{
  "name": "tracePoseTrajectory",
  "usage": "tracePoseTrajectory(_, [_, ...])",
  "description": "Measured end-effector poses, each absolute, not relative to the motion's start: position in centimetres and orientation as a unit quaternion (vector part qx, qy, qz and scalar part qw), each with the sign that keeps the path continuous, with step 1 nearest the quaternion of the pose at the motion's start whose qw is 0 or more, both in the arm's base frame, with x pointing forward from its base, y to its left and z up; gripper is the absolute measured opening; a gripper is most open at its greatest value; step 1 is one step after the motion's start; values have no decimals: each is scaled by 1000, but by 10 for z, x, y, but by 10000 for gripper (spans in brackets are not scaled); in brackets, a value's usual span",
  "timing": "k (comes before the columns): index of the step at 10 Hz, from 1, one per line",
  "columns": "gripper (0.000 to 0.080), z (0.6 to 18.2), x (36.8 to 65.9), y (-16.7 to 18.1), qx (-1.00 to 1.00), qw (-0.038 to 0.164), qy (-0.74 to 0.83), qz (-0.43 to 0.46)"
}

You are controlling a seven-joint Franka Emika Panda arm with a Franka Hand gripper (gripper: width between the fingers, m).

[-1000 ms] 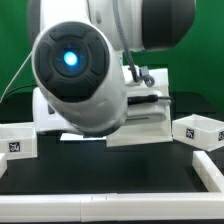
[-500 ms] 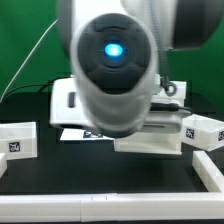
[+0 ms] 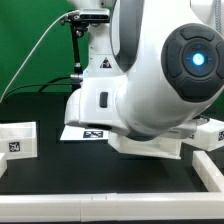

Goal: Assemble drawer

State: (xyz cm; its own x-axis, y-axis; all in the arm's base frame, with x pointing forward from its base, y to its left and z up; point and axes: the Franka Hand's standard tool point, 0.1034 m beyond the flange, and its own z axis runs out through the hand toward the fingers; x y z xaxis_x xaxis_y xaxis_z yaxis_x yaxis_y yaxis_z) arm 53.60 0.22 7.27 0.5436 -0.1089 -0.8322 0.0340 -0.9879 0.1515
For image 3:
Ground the large white drawer cabinet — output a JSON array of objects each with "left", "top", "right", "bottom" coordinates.
[{"left": 108, "top": 132, "right": 181, "bottom": 159}]

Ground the white drawer box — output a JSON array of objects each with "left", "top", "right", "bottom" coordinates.
[
  {"left": 183, "top": 119, "right": 224, "bottom": 152},
  {"left": 0, "top": 122, "right": 38, "bottom": 160}
]

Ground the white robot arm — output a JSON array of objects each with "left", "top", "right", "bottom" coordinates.
[{"left": 65, "top": 0, "right": 224, "bottom": 141}]

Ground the white marker sheet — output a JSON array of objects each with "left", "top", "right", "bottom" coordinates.
[{"left": 60, "top": 126, "right": 108, "bottom": 141}]

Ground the black cable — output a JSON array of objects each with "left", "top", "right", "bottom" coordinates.
[{"left": 1, "top": 75, "right": 84, "bottom": 99}]

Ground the black camera stand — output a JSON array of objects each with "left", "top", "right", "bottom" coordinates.
[{"left": 60, "top": 14, "right": 88, "bottom": 91}]

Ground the white front rail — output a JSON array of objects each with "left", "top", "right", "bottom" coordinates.
[{"left": 0, "top": 193, "right": 224, "bottom": 222}]

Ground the grey mounted camera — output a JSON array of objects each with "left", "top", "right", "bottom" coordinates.
[{"left": 79, "top": 9, "right": 110, "bottom": 23}]

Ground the white cable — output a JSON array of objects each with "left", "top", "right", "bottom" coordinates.
[{"left": 0, "top": 9, "right": 81, "bottom": 103}]

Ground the white right rail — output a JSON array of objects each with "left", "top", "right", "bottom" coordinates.
[{"left": 192, "top": 151, "right": 224, "bottom": 193}]

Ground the white left rail piece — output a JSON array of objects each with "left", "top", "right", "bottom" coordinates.
[{"left": 0, "top": 153, "right": 7, "bottom": 178}]

